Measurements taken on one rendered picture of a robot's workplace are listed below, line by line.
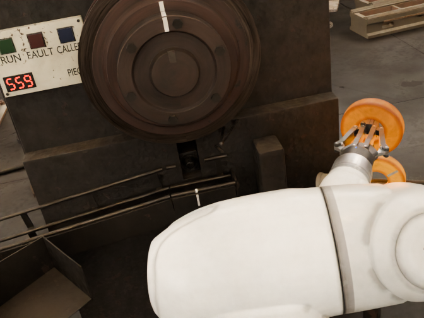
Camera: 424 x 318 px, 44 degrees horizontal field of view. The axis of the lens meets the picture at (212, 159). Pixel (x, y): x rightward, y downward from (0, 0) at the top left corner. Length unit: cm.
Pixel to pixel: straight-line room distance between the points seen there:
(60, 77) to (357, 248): 117
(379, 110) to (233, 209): 87
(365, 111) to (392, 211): 88
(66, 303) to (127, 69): 63
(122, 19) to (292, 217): 89
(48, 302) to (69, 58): 66
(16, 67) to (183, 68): 49
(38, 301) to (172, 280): 103
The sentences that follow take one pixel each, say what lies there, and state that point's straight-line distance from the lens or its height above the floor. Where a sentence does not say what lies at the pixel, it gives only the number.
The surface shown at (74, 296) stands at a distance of 148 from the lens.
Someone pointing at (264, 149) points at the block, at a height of 80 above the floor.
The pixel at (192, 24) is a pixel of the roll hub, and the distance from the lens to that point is 127.
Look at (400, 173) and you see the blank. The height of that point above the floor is 74.
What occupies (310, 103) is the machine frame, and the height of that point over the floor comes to 87.
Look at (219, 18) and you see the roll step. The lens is 132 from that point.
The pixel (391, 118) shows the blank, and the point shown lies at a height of 95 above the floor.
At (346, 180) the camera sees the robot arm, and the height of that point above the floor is 96.
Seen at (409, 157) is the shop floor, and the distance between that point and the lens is 303.
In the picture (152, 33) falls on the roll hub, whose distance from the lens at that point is 126.
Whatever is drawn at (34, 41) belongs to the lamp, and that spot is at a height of 120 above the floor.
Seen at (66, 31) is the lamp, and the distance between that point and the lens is 149.
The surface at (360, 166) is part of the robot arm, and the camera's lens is 116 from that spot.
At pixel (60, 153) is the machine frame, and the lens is 160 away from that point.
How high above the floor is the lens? 156
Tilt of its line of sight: 30 degrees down
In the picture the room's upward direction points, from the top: 9 degrees counter-clockwise
